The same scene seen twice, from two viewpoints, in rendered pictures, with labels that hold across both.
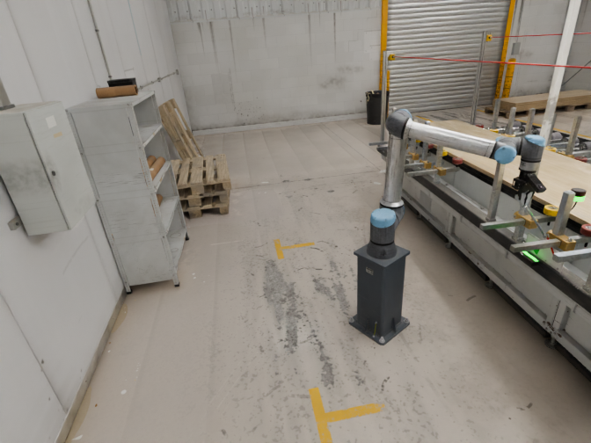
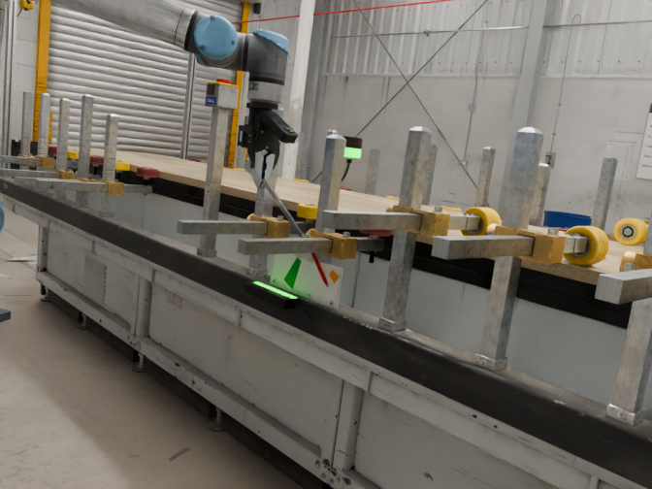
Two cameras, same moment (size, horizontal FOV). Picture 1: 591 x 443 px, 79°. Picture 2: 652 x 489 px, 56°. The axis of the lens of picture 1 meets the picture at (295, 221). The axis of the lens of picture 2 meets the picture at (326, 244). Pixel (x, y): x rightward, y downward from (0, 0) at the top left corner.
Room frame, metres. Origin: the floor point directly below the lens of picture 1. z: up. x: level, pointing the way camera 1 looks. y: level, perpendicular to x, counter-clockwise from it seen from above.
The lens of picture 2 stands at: (0.40, -0.41, 1.07)
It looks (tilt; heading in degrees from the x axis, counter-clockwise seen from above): 9 degrees down; 321
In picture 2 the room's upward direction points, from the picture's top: 7 degrees clockwise
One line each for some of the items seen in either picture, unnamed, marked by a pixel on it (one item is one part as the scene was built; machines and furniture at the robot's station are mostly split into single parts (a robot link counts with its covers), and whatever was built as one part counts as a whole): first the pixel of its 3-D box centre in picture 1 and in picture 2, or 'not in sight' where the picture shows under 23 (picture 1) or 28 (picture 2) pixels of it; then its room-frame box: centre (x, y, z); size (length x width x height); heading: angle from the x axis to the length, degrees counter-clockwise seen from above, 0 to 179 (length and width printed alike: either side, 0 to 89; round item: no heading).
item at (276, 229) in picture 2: (525, 219); (267, 226); (1.79, -1.31, 0.84); 0.13 x 0.06 x 0.05; 6
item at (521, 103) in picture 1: (549, 99); not in sight; (8.61, -6.17, 0.23); 2.41 x 0.77 x 0.17; 99
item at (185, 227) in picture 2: (517, 222); (253, 228); (1.77, -1.25, 0.84); 0.43 x 0.03 x 0.04; 96
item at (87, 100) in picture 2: (425, 148); (84, 152); (3.06, -1.18, 0.93); 0.03 x 0.03 x 0.48; 6
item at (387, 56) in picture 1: (387, 100); (16, 84); (4.12, -1.12, 1.20); 0.15 x 0.12 x 1.00; 6
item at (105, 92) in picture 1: (117, 91); not in sight; (3.14, 1.36, 1.59); 0.30 x 0.08 x 0.08; 97
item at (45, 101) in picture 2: not in sight; (43, 145); (3.56, -1.14, 0.92); 0.03 x 0.03 x 0.48; 6
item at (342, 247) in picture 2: (560, 240); (330, 243); (1.54, -1.33, 0.85); 0.13 x 0.06 x 0.05; 6
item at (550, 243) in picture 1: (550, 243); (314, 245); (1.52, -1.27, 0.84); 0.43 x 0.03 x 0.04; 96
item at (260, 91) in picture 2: (528, 164); (264, 93); (1.75, -1.23, 1.19); 0.10 x 0.09 x 0.05; 96
